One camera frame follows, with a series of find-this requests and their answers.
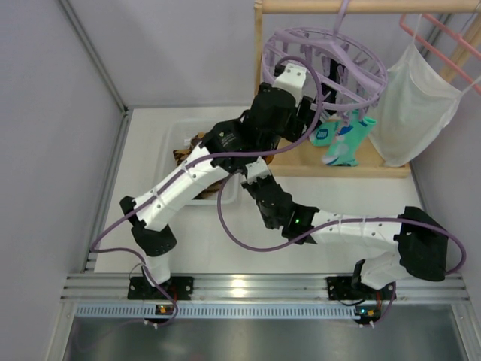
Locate purple round clip hanger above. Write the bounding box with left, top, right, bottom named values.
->
left=259, top=1, right=388, bottom=114

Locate brown argyle sock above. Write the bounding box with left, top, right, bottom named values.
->
left=172, top=132, right=206, bottom=165

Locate black sport sock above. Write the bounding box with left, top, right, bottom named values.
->
left=321, top=56, right=348, bottom=104

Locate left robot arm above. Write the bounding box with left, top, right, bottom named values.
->
left=120, top=83, right=318, bottom=287

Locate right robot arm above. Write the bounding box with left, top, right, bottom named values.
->
left=242, top=176, right=447, bottom=290

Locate pink clothes hanger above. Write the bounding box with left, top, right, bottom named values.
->
left=399, top=13, right=480, bottom=93

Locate wooden rack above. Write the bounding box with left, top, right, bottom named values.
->
left=254, top=0, right=480, bottom=178

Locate white plastic basket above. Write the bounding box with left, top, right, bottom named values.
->
left=153, top=118, right=240, bottom=206

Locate white mesh laundry bag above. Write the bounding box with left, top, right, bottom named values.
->
left=367, top=41, right=464, bottom=168

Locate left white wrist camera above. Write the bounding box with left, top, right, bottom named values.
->
left=272, top=63, right=307, bottom=103

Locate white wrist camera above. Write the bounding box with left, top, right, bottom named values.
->
left=272, top=63, right=307, bottom=103
left=244, top=157, right=271, bottom=184

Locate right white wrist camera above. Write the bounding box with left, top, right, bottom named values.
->
left=244, top=157, right=271, bottom=184

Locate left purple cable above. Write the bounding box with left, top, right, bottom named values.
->
left=89, top=56, right=324, bottom=320

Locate purple cable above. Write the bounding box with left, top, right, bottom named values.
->
left=216, top=174, right=467, bottom=274
left=89, top=56, right=324, bottom=320

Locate aluminium mounting rail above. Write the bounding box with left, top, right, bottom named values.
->
left=61, top=273, right=470, bottom=304

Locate grey slotted cable duct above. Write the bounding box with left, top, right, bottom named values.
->
left=75, top=303, right=378, bottom=320

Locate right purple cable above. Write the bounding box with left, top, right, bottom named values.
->
left=216, top=174, right=467, bottom=274

